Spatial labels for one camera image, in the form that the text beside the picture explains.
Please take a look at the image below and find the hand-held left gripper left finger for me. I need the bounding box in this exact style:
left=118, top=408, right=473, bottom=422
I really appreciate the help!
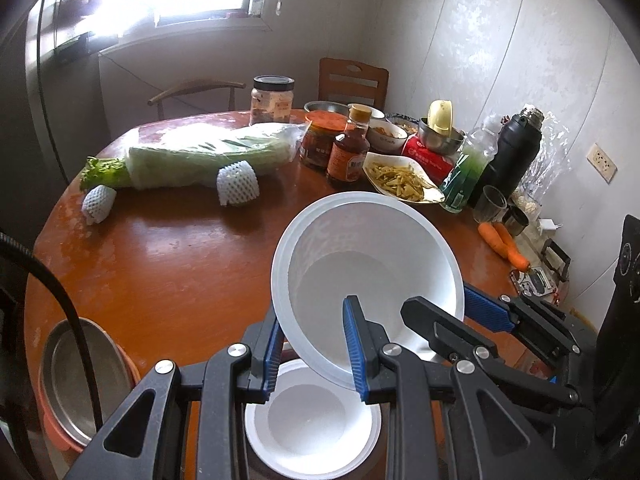
left=65, top=305, right=286, bottom=480

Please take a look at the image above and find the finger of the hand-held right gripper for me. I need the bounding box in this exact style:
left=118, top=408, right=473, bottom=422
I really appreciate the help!
left=463, top=283, right=597, bottom=357
left=401, top=297, right=582, bottom=407

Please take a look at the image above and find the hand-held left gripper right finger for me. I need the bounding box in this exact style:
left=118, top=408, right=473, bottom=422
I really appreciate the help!
left=342, top=295, right=564, bottom=480

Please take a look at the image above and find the small white bowl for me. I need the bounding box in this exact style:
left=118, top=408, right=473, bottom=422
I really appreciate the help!
left=243, top=359, right=383, bottom=479

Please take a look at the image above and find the large white bowl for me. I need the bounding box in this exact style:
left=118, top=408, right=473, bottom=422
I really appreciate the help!
left=270, top=190, right=466, bottom=392

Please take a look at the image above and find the stainless steel plate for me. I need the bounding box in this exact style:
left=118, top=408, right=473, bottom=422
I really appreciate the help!
left=38, top=317, right=134, bottom=449

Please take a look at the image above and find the black-framed small device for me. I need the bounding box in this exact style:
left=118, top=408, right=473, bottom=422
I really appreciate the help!
left=509, top=239, right=572, bottom=303

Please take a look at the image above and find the carrot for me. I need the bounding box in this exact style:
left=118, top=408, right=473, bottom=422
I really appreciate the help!
left=478, top=222, right=516, bottom=257
left=504, top=247, right=532, bottom=272

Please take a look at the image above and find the dark metal cup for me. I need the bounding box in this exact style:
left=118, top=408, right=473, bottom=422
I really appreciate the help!
left=501, top=206, right=530, bottom=238

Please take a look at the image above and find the clear glass cup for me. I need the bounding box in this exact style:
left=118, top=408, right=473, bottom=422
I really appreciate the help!
left=472, top=184, right=509, bottom=224

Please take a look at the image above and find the green drink bottle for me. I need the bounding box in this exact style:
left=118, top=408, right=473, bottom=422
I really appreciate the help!
left=439, top=114, right=501, bottom=213

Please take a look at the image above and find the dish of pickled vegetables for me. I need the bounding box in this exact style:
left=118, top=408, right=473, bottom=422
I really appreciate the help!
left=362, top=152, right=446, bottom=205

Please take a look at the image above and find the black thermos flask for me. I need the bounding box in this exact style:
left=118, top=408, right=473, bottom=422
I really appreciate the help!
left=469, top=104, right=546, bottom=209

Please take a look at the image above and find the red tissue box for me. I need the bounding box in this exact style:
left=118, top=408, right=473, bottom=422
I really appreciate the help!
left=401, top=134, right=464, bottom=184

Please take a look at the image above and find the small steel bowl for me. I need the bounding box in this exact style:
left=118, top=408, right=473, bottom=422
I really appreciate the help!
left=417, top=117, right=466, bottom=157

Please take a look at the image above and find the clear plastic bag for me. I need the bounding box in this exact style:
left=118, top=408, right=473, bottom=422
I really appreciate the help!
left=529, top=109, right=572, bottom=197

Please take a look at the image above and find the large foam-netted fruit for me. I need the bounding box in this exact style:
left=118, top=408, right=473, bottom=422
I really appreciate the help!
left=216, top=161, right=261, bottom=207

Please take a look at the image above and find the brown sauce bottle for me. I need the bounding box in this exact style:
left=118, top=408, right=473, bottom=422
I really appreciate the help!
left=326, top=103, right=371, bottom=185

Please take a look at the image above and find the white ceramic bowl with food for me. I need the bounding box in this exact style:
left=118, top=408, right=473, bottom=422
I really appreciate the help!
left=367, top=118, right=409, bottom=155

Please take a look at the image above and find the yellow plastic tool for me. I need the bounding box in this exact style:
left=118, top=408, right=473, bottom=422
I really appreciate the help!
left=426, top=99, right=454, bottom=134

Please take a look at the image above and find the patterned ceramic bowl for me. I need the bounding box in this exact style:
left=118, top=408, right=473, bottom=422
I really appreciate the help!
left=384, top=112, right=421, bottom=136

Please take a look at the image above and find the red chili sauce jar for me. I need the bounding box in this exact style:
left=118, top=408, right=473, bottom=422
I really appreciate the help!
left=299, top=111, right=349, bottom=169

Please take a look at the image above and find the napa cabbage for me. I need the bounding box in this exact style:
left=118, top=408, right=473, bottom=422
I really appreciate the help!
left=82, top=122, right=312, bottom=192

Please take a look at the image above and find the small foam-netted fruit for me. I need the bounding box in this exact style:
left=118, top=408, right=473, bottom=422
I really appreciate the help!
left=81, top=184, right=119, bottom=225

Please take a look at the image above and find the shallow steel dish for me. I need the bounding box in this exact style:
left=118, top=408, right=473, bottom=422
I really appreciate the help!
left=303, top=100, right=351, bottom=116

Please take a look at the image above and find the black-lidded clear jar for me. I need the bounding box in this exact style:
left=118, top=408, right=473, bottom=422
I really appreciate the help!
left=249, top=75, right=295, bottom=126

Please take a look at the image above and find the wooden chair with solid back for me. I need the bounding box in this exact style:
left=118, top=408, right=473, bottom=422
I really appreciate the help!
left=318, top=57, right=390, bottom=112

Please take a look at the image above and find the white windowsill cabinet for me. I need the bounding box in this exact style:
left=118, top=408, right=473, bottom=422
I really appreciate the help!
left=98, top=22, right=274, bottom=122

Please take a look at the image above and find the grey refrigerator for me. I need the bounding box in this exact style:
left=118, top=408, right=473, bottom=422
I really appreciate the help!
left=24, top=0, right=114, bottom=187

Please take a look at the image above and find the wall socket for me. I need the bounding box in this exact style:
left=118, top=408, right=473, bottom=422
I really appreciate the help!
left=585, top=142, right=617, bottom=184

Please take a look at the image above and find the black cable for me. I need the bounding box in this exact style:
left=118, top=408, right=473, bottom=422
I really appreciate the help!
left=0, top=232, right=104, bottom=433

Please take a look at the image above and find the wooden chair with curved rail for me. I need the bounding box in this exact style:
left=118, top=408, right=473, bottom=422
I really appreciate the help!
left=147, top=78, right=251, bottom=122

